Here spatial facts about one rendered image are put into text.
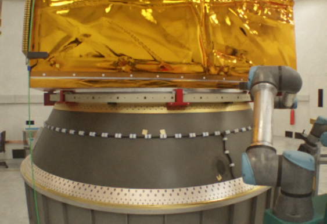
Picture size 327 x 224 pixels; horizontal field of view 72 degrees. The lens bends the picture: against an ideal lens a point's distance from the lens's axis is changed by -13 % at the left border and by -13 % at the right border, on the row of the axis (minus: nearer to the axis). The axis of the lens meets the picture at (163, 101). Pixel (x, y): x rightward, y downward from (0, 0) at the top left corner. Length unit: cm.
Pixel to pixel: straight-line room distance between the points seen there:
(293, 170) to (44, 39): 122
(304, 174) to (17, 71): 655
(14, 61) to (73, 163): 558
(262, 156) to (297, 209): 22
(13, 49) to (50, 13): 561
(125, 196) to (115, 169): 16
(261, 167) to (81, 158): 97
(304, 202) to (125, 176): 85
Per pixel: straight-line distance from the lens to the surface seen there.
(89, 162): 144
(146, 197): 130
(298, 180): 92
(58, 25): 135
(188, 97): 144
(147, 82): 143
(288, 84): 114
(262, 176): 91
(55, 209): 162
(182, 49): 149
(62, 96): 171
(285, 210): 95
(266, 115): 102
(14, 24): 708
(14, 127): 689
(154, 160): 135
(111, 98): 145
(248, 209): 161
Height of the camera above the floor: 171
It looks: 2 degrees down
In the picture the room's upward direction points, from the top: straight up
